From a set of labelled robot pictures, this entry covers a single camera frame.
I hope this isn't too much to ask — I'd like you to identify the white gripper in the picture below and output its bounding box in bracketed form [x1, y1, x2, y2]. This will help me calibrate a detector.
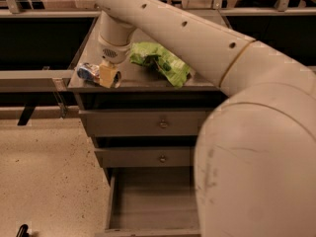
[98, 36, 130, 88]

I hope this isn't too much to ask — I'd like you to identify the blue silver redbull can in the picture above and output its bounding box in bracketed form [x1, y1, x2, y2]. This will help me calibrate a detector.
[76, 62, 122, 88]

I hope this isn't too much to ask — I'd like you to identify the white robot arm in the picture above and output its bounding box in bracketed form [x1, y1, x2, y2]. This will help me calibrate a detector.
[95, 0, 316, 237]

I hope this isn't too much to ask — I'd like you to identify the top drawer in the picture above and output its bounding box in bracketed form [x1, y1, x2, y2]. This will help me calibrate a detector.
[79, 109, 209, 137]

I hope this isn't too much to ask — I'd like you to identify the grey drawer cabinet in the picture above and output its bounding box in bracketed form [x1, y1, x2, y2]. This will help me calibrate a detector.
[67, 10, 231, 237]

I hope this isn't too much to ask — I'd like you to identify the middle drawer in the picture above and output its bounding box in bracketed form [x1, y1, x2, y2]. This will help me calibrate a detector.
[95, 146, 194, 168]

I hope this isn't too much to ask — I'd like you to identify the open bottom drawer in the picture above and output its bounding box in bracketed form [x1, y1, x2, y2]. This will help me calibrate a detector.
[95, 167, 200, 237]

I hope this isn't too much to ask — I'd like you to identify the green chip bag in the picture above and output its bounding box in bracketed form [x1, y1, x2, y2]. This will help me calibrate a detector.
[129, 41, 191, 88]

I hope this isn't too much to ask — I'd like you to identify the black object floor corner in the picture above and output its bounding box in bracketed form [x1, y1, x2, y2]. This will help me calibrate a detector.
[16, 224, 29, 237]

